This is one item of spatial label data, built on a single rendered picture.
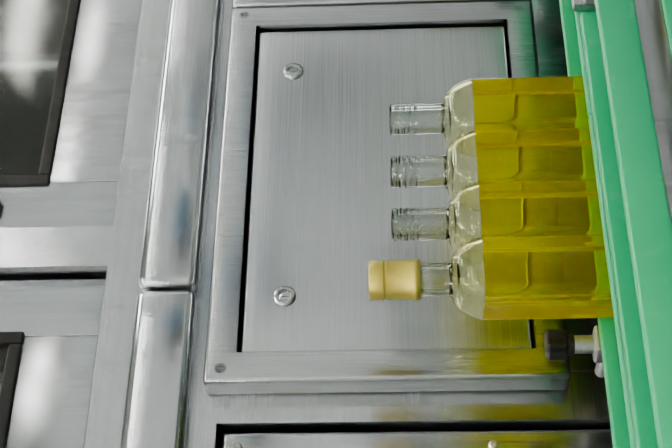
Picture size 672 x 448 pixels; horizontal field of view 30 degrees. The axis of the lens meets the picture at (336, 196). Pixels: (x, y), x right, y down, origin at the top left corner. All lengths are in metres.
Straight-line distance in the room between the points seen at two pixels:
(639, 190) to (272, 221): 0.43
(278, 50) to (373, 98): 0.13
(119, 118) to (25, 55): 0.16
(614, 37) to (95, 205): 0.59
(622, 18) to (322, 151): 0.38
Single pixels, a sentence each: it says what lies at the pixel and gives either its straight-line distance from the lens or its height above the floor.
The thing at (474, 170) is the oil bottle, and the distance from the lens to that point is 1.11.
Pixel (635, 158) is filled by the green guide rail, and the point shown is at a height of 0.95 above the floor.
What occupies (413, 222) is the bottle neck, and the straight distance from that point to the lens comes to 1.10.
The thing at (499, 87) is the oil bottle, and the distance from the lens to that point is 1.16.
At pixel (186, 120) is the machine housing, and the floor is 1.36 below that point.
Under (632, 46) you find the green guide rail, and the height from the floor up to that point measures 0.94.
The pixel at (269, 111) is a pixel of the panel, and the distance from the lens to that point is 1.35.
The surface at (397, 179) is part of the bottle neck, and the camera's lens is 1.13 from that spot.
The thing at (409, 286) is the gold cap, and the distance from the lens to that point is 1.06.
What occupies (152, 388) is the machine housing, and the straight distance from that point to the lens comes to 1.20.
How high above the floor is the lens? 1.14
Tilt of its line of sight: 3 degrees up
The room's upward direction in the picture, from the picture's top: 91 degrees counter-clockwise
